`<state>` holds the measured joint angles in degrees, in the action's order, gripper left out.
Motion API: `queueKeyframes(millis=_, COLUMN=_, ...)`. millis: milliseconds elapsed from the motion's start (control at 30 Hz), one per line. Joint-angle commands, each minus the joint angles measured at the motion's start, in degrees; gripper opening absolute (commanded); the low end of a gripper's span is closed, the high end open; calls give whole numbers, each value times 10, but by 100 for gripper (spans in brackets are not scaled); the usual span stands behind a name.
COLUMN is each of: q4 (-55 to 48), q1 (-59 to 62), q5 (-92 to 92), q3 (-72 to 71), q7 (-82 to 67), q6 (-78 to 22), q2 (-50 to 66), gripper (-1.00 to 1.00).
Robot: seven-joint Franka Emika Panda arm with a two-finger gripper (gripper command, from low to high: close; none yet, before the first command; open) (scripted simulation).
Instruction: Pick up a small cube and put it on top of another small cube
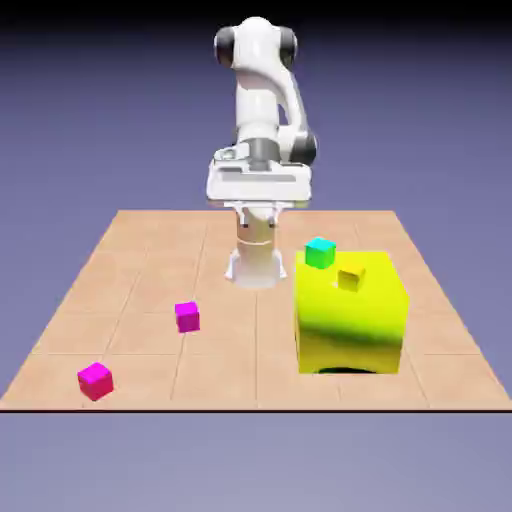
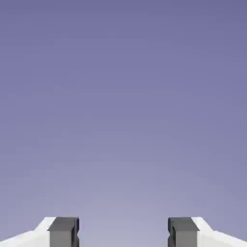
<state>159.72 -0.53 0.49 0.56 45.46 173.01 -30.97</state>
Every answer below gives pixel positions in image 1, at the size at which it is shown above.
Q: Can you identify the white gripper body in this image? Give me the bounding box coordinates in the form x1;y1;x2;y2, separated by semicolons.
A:
205;158;313;210

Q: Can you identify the small green cube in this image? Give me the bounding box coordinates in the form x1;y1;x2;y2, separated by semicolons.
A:
304;236;337;271

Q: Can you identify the small yellow cube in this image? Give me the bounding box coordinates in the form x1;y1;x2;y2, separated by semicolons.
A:
336;265;367;293

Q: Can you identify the small magenta cube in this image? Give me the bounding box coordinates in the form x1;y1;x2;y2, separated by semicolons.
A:
174;300;201;334

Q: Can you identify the small pink-red cube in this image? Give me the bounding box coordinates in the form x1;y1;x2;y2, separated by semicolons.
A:
76;361;116;402

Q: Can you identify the large yellow box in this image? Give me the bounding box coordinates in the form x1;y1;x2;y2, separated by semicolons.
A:
294;250;411;376

